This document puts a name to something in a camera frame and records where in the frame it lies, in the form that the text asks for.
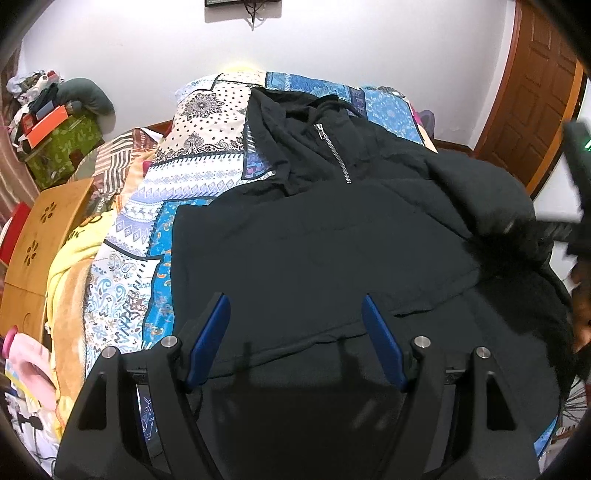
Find pink cloth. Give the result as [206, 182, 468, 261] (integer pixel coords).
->
[0, 327, 58, 411]

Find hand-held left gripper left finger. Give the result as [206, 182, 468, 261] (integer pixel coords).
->
[54, 293, 232, 480]

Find black zip hoodie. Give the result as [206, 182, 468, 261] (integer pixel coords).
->
[171, 88, 575, 480]

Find brown striped cloth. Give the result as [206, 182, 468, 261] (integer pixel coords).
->
[74, 128, 163, 197]

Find yellow fleece blanket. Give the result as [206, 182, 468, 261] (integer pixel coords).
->
[46, 210, 139, 439]

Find person's right hand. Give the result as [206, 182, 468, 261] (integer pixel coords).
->
[570, 268, 591, 356]

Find wooden folding table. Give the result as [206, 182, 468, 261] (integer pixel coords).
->
[0, 178, 95, 333]

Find grey pillow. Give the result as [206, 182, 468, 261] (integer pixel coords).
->
[55, 78, 115, 127]

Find green patterned storage box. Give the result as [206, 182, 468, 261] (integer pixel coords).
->
[23, 113, 105, 190]

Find orange box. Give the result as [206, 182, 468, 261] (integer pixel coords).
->
[25, 105, 70, 145]

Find brown wooden door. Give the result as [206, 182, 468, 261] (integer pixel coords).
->
[473, 0, 588, 195]

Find striped curtain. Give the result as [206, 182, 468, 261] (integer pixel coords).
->
[0, 46, 42, 222]

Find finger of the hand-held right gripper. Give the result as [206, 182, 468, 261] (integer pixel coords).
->
[531, 217, 578, 241]

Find red flat box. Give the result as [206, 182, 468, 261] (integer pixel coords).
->
[0, 205, 31, 265]

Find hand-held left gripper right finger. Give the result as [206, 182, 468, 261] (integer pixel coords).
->
[361, 294, 541, 480]

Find pile of household clutter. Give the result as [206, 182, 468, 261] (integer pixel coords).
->
[7, 69, 63, 155]

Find black hanging cables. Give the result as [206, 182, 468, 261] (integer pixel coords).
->
[244, 2, 269, 31]

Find blue patchwork printed blanket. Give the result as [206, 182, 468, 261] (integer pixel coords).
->
[85, 69, 561, 462]

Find purple grey bag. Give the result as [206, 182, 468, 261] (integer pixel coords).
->
[416, 110, 437, 139]

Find black wall-mounted screen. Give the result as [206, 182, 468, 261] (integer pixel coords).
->
[204, 0, 282, 8]

